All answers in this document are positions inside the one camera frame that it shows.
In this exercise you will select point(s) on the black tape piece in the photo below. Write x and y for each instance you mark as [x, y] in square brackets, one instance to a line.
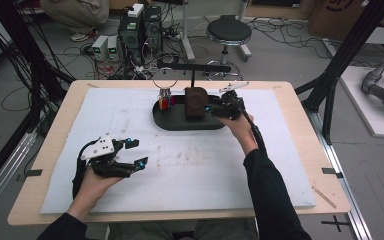
[330, 171]
[33, 173]

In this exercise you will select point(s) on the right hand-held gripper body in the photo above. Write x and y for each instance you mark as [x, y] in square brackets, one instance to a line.
[228, 106]

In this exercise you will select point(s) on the white platform board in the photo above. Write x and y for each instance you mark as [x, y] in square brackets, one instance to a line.
[363, 100]

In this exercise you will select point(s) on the cardboard box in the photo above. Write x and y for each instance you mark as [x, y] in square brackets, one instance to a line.
[333, 16]

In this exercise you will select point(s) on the aluminium rail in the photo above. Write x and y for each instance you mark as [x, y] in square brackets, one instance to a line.
[343, 186]
[3, 170]

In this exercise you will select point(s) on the brown zip pouch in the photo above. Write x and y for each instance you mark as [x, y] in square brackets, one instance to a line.
[196, 103]

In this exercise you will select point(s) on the black round stool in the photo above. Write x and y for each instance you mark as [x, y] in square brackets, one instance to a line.
[229, 31]

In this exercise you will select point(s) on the white foam mat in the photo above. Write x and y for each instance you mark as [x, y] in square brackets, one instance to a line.
[186, 180]

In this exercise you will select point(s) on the person's left hand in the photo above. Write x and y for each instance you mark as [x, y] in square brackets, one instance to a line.
[93, 188]

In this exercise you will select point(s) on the black hanger stand with tray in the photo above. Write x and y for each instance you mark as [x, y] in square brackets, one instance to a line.
[173, 121]

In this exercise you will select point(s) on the person's right hand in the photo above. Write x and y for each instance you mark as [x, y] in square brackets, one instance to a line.
[241, 131]

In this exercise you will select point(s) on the black computer tower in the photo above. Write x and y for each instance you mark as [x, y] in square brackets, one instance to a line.
[153, 30]
[131, 33]

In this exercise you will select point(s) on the grey power supply unit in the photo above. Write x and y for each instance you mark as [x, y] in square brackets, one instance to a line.
[113, 48]
[99, 46]

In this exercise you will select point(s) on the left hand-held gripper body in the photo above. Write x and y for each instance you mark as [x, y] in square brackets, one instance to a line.
[108, 166]

